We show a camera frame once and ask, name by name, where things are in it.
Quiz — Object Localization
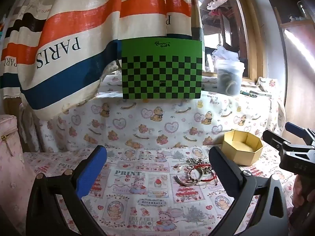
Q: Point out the bracelets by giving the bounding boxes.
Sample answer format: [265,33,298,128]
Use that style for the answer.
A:
[174,170,201,187]

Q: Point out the yellow octagonal cardboard box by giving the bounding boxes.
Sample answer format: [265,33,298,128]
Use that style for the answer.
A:
[223,129,265,166]

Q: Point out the clear plastic bag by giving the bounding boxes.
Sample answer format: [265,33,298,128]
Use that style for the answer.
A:
[207,0,240,10]

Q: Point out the pink zipper bag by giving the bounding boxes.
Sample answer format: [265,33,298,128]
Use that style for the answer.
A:
[0,114,35,217]

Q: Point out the silver chain necklace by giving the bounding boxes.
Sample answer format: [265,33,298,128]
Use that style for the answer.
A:
[186,158,212,166]

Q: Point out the translucent plastic bucket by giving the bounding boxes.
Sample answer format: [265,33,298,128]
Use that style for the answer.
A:
[215,59,245,95]

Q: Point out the green checkered box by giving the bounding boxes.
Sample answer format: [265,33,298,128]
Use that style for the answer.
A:
[121,39,203,100]

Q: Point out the patchwork print tablecloth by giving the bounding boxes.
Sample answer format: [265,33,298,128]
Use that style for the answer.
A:
[22,145,301,236]

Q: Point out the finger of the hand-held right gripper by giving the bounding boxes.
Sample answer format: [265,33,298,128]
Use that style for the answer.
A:
[285,122,315,147]
[262,129,308,156]

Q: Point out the wooden cabinet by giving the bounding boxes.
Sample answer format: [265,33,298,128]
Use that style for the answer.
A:
[273,5,315,140]

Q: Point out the striped fabric curtain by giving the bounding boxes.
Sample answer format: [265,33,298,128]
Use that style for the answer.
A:
[0,0,203,121]

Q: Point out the wooden window frame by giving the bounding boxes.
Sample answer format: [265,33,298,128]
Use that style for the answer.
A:
[195,0,267,81]

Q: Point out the white plastic bag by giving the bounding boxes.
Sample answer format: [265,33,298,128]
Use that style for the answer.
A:
[212,45,240,62]

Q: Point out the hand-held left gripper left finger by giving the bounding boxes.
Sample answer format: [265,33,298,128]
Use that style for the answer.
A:
[26,145,107,236]

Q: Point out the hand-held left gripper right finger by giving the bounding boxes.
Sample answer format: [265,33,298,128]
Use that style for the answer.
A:
[209,146,288,236]

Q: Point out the person's right hand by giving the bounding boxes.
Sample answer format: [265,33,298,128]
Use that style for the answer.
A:
[299,174,315,209]

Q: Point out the bear print cloth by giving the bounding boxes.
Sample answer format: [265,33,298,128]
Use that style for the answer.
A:
[20,75,286,153]

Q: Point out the thin silver ring bracelet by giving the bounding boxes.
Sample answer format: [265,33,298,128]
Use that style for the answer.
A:
[178,162,195,171]

